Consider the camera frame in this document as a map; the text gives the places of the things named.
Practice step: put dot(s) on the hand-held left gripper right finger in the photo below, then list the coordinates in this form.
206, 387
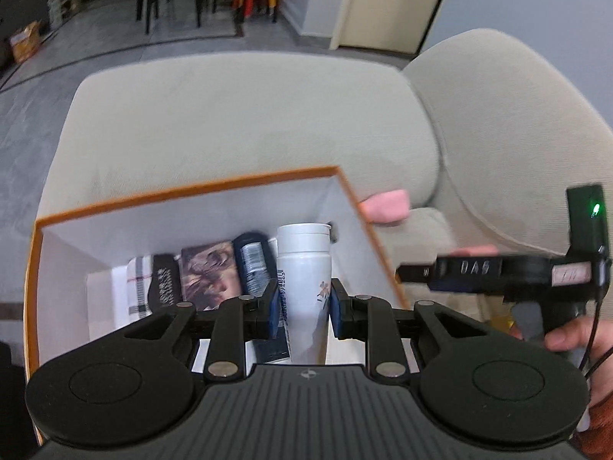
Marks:
336, 311

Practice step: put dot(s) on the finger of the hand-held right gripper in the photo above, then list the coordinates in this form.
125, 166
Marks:
416, 273

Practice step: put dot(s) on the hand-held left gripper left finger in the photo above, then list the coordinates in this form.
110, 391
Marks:
274, 309

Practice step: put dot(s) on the white bottle with blue print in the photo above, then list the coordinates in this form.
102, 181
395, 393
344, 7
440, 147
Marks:
304, 273

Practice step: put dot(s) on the dark blue spray can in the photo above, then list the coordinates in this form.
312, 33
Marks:
253, 261

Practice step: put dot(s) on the pink cone-cap bottle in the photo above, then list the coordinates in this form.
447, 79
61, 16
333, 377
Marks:
385, 206

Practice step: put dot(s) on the brown printed box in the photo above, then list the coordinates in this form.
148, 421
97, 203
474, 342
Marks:
208, 273

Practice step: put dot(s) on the black printed slim box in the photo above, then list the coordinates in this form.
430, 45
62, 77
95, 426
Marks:
165, 280

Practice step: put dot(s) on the orange cardboard box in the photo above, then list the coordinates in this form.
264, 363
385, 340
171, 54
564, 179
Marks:
191, 211

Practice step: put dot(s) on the plaid box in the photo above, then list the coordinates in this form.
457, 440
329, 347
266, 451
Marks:
139, 287

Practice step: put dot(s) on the person's right hand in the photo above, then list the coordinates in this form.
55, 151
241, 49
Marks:
596, 340

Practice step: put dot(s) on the beige sofa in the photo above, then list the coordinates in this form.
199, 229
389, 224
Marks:
249, 115

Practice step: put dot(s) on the open cardboard box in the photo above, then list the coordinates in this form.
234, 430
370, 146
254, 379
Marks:
26, 40

